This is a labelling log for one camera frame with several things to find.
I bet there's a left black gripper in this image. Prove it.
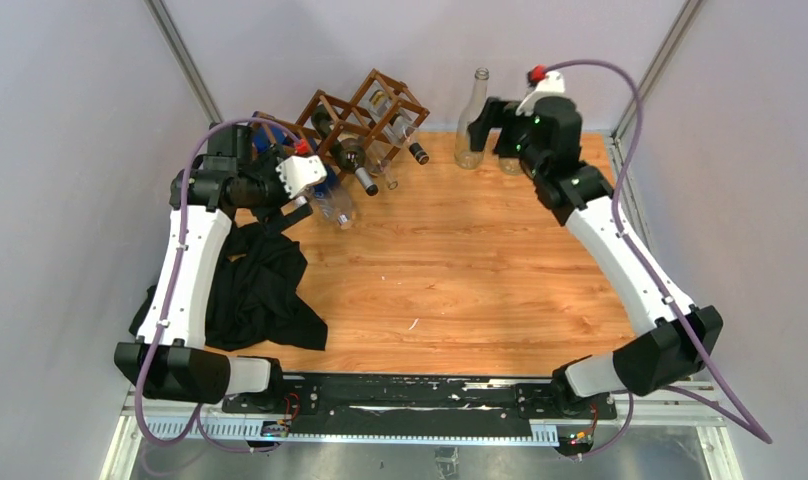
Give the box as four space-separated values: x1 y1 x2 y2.
238 145 312 236

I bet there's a clear bottle dark label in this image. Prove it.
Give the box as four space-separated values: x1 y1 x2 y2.
453 67 493 171
498 157 523 176

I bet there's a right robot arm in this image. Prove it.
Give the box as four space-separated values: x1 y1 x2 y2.
467 96 723 418

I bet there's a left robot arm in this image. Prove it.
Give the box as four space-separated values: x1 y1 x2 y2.
114 118 326 413

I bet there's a blue glass bottle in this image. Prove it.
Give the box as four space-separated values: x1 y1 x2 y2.
252 126 354 230

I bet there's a clear bottle black cap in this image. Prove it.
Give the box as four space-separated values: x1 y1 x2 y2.
364 81 430 165

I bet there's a dark green wine bottle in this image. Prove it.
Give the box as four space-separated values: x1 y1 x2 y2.
310 105 379 196

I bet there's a clear bottle middle lower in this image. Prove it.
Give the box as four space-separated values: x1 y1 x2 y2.
366 141 399 190

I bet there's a brown wooden wine rack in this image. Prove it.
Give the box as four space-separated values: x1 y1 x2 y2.
253 69 430 164

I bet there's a black cloth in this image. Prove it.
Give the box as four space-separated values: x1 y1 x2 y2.
122 218 330 380

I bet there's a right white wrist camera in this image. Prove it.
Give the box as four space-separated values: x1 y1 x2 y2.
515 65 566 116

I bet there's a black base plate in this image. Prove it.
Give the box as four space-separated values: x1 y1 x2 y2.
222 372 617 439

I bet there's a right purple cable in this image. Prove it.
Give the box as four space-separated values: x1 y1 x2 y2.
543 59 774 461

